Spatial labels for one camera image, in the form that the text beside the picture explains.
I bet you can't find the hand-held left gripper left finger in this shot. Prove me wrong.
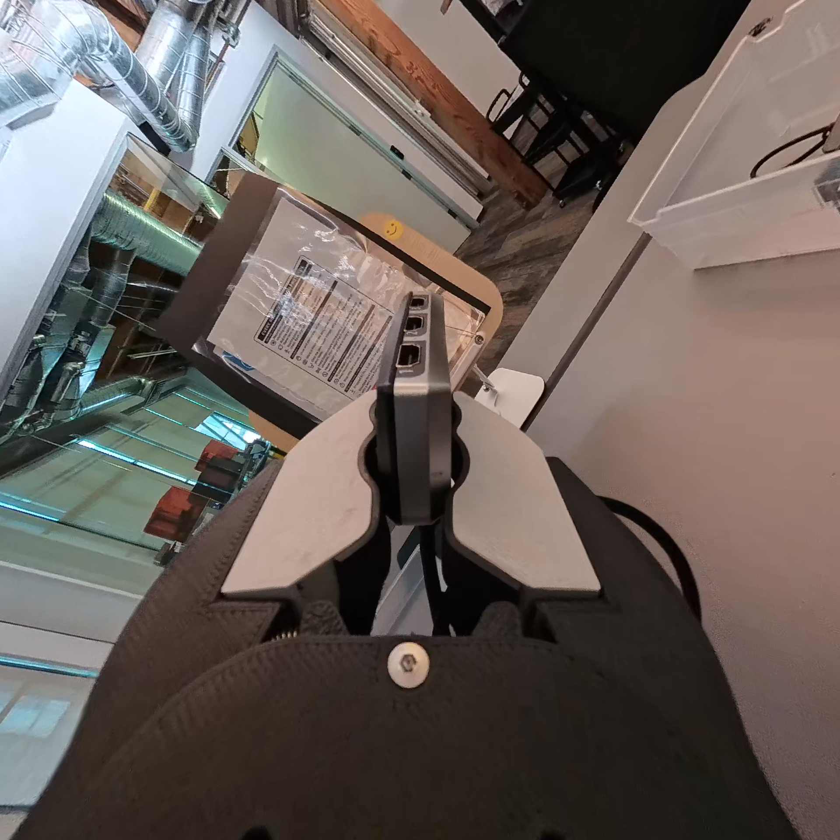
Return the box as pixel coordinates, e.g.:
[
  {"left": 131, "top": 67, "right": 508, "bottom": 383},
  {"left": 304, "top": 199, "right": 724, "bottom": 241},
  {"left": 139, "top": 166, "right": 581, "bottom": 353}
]
[{"left": 222, "top": 390, "right": 395, "bottom": 599}]

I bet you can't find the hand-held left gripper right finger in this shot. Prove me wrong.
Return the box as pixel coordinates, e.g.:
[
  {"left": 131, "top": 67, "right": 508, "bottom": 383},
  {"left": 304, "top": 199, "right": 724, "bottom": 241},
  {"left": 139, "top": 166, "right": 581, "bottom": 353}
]
[{"left": 441, "top": 390, "right": 602, "bottom": 593}]

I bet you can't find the black hub cable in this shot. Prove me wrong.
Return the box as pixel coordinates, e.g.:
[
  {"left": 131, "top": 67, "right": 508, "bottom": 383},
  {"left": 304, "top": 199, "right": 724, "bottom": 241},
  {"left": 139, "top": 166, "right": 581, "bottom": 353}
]
[{"left": 420, "top": 495, "right": 703, "bottom": 637}]

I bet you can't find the grey hdmi hub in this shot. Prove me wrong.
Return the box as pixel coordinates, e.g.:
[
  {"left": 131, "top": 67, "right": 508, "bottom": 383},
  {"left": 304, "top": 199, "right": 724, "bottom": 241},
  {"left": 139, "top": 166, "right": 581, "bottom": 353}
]
[{"left": 376, "top": 290, "right": 455, "bottom": 526}]

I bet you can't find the clear plastic bin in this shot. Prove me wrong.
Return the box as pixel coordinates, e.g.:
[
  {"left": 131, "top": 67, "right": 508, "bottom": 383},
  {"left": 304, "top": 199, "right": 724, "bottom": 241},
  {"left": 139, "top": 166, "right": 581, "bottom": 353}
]
[{"left": 626, "top": 16, "right": 840, "bottom": 271}]

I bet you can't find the wooden framed instruction sign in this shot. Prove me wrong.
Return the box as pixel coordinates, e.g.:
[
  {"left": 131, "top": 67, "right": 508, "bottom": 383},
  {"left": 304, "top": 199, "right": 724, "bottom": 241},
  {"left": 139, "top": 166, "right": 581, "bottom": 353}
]
[{"left": 157, "top": 174, "right": 505, "bottom": 454}]

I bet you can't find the black metal stool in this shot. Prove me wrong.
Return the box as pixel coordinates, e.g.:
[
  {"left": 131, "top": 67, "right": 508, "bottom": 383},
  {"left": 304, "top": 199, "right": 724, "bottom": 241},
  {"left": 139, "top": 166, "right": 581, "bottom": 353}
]
[{"left": 489, "top": 72, "right": 631, "bottom": 207}]

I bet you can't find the aluminium framed whiteboard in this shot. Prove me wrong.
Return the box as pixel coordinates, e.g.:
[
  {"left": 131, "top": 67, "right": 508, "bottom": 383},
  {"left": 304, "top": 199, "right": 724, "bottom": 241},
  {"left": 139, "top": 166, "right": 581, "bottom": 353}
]
[{"left": 230, "top": 46, "right": 488, "bottom": 232}]

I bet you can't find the wooden beam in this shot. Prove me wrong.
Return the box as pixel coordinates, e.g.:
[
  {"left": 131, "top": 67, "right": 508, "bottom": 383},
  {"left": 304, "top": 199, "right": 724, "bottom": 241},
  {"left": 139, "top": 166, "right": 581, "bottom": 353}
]
[{"left": 315, "top": 0, "right": 549, "bottom": 207}]

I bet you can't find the black partition panel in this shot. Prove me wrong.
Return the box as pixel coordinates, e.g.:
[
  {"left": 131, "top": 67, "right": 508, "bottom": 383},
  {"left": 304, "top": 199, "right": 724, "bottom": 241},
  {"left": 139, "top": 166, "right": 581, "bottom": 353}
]
[{"left": 459, "top": 0, "right": 750, "bottom": 142}]

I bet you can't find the insulated flexible duct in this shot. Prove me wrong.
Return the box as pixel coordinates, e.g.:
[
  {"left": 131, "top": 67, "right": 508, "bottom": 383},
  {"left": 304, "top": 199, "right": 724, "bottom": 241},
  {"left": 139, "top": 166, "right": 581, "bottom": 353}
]
[{"left": 88, "top": 190, "right": 206, "bottom": 277}]

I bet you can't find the thin black cable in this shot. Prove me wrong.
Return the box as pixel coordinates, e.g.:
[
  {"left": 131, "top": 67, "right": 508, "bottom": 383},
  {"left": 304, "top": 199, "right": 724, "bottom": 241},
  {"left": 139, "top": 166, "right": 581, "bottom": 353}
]
[{"left": 751, "top": 123, "right": 836, "bottom": 179}]

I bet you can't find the silver air duct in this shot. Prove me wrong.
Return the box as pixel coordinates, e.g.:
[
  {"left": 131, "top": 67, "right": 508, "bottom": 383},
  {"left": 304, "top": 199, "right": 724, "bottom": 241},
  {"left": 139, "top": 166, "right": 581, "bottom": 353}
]
[{"left": 0, "top": 0, "right": 219, "bottom": 153}]

